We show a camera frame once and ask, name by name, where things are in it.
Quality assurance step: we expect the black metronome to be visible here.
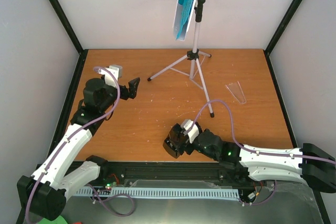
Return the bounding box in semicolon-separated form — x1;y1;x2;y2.
163;123;189;158

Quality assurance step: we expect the silver tripod music stand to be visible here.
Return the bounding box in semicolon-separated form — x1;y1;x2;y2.
147;0;212;102

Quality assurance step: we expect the clear plastic metronome cover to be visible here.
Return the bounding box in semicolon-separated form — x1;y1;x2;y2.
225;81;247;104

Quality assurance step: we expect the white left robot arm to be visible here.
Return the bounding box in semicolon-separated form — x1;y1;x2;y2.
17;75;140;223

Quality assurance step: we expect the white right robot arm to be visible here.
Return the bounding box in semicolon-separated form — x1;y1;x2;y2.
171;129;335;193

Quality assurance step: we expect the blue sheet music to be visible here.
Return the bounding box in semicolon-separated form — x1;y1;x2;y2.
173;0;196;41

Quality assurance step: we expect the green paper piece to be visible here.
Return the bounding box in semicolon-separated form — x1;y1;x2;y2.
50;216;68;224

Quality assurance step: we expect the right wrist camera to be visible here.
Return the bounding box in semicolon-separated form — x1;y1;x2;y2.
181;119;202;144

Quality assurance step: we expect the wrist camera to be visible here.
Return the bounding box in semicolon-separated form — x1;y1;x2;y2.
181;119;202;144
109;65;123;79

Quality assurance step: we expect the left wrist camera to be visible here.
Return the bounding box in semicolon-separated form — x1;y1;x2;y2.
109;65;123;79

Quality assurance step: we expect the light blue cable duct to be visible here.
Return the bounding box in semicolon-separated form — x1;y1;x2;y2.
72;186;241;201

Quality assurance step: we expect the left black frame post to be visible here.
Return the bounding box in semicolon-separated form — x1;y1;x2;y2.
33;0;89;57

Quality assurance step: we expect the black frame post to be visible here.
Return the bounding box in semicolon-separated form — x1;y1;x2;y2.
33;0;89;57
264;0;320;56

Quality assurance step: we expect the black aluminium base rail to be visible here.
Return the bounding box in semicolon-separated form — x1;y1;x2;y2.
84;156;266;188

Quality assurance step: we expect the right black frame post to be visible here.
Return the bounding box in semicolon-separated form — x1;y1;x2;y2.
264;0;320;56

